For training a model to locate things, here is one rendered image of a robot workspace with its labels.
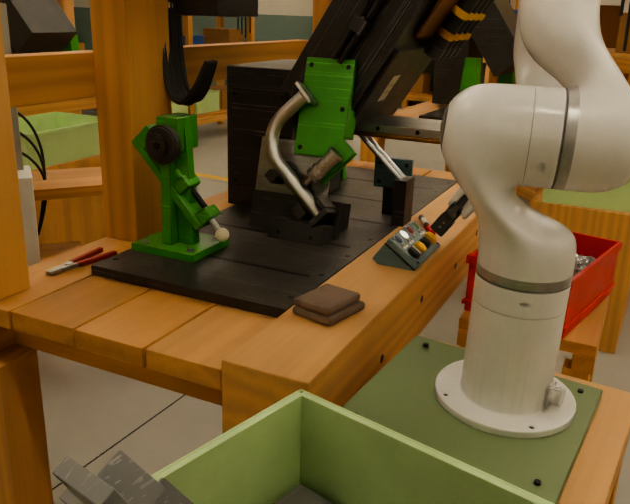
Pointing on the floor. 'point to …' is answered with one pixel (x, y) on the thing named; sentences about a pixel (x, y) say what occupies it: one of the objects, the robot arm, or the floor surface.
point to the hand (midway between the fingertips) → (442, 224)
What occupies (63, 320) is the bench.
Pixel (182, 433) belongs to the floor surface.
